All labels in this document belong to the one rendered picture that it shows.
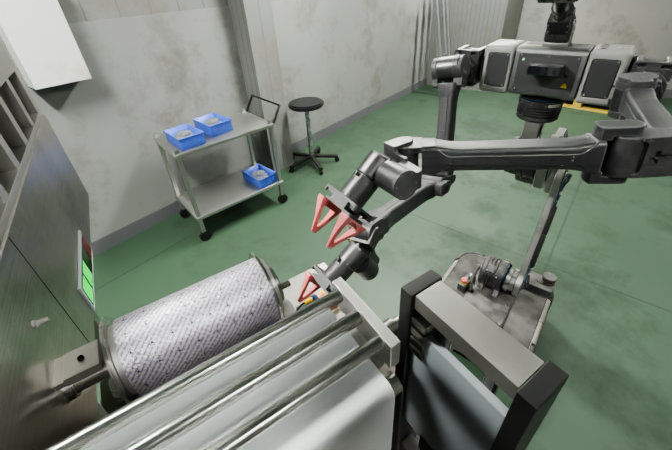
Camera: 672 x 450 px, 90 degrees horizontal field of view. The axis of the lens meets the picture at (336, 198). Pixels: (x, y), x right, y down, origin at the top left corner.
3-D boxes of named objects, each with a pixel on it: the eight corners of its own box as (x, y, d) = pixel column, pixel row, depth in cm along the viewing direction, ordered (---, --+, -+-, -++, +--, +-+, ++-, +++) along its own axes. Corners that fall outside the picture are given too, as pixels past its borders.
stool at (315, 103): (305, 148, 416) (298, 90, 377) (345, 157, 390) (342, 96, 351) (274, 169, 374) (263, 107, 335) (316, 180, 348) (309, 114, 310)
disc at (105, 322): (147, 420, 53) (108, 378, 44) (143, 422, 53) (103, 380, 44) (132, 345, 63) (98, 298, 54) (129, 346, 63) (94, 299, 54)
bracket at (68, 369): (103, 369, 50) (97, 361, 49) (57, 392, 47) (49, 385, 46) (102, 344, 53) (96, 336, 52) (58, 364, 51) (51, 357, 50)
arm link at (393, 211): (420, 172, 117) (450, 176, 110) (420, 188, 119) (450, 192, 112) (341, 220, 88) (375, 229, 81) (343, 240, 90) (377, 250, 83)
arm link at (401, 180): (405, 172, 74) (405, 134, 70) (444, 191, 65) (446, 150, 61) (360, 189, 70) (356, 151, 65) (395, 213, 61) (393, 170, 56)
